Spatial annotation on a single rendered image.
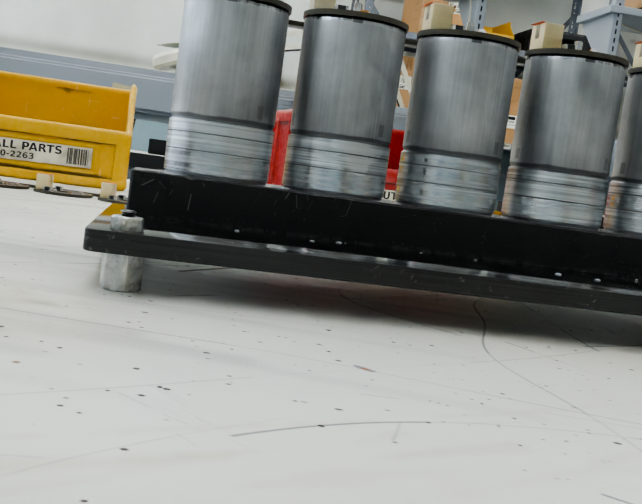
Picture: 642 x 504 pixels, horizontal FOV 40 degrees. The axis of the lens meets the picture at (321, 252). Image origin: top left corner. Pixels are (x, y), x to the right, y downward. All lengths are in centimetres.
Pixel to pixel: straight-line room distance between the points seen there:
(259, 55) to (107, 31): 446
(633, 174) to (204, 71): 11
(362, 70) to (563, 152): 5
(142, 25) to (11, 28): 63
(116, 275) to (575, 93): 12
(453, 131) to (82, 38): 448
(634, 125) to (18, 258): 15
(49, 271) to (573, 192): 12
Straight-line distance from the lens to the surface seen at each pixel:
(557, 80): 22
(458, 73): 21
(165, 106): 248
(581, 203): 22
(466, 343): 16
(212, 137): 20
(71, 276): 18
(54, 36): 469
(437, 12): 22
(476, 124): 21
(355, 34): 20
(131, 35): 465
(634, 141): 24
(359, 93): 20
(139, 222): 16
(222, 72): 20
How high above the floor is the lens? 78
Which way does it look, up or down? 5 degrees down
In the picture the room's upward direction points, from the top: 8 degrees clockwise
